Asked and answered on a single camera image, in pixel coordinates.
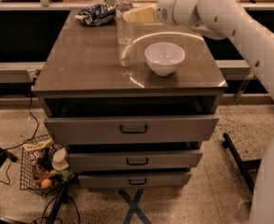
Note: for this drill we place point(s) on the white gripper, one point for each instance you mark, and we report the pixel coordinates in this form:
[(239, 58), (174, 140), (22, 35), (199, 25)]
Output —
[(168, 10)]

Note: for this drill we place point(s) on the clear plastic water bottle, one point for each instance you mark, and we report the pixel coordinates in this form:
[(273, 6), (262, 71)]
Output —
[(124, 28)]

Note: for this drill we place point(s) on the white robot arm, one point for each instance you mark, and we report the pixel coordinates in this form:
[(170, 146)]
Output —
[(218, 19)]

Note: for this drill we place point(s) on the white bowl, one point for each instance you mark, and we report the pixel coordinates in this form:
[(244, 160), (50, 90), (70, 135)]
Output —
[(163, 58)]

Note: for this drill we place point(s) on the blue white chip bag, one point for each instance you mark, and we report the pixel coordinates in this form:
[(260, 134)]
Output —
[(96, 15)]

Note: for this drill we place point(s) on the grey drawer cabinet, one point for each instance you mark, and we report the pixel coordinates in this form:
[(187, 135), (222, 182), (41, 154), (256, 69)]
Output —
[(88, 75)]

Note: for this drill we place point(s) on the top grey drawer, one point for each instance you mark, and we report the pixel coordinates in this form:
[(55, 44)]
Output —
[(131, 130)]

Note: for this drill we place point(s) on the grey drawer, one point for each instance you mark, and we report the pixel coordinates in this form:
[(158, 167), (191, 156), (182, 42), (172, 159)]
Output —
[(131, 130), (138, 160), (143, 180)]

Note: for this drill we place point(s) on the middle grey drawer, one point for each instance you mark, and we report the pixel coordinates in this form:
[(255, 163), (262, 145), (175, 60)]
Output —
[(138, 160)]

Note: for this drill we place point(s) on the bottom grey drawer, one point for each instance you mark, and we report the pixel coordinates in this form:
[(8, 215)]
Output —
[(143, 180)]

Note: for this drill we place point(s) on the white cup in basket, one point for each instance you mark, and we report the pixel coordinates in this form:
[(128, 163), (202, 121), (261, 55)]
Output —
[(59, 162)]

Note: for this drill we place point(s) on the tan snack bag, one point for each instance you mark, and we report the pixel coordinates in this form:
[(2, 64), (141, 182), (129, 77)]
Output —
[(38, 155)]

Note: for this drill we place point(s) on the black wheeled stand base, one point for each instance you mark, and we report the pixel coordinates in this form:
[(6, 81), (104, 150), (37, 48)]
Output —
[(244, 166)]

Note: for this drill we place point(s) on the orange fruit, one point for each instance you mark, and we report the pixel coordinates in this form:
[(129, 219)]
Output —
[(46, 183)]

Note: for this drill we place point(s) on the black tripod leg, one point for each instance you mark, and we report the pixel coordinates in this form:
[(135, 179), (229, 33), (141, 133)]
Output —
[(52, 209)]

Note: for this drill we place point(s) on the black wire basket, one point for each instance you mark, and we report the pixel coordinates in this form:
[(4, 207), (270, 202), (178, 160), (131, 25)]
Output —
[(31, 182)]

